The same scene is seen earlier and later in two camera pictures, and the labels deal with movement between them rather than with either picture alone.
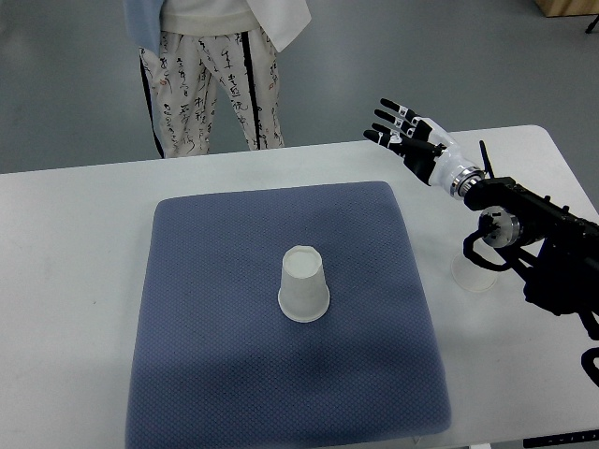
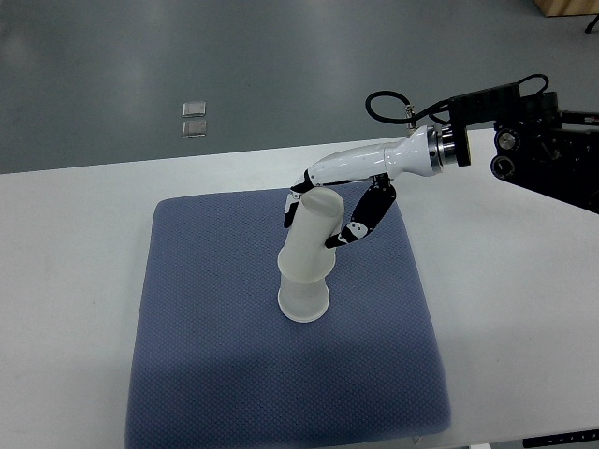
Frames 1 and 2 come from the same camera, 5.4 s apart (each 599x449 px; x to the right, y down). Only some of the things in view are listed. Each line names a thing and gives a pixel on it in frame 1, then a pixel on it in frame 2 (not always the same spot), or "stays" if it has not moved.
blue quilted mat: (217, 368) stays
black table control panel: (562, 439) stays
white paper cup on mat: (303, 296) stays
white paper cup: (472, 277) → (305, 256)
